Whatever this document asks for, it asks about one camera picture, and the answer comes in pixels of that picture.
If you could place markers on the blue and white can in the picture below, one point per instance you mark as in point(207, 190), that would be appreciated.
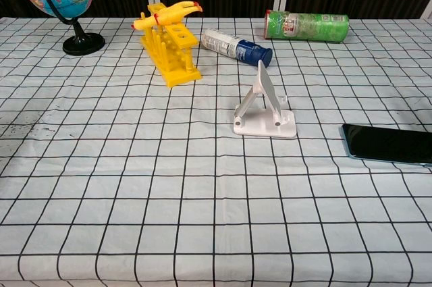
point(233, 46)

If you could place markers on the white folding phone stand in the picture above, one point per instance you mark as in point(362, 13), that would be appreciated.
point(266, 128)

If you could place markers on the green chips canister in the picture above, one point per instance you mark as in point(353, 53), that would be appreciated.
point(314, 27)

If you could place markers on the yellow rubber chicken toy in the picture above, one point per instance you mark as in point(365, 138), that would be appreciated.
point(168, 17)

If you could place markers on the black smartphone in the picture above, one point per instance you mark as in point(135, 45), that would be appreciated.
point(388, 143)

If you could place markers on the white black-grid tablecloth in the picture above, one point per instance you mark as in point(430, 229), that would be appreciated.
point(168, 182)

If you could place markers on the yellow plastic test tube rack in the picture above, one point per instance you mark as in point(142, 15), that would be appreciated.
point(176, 75)

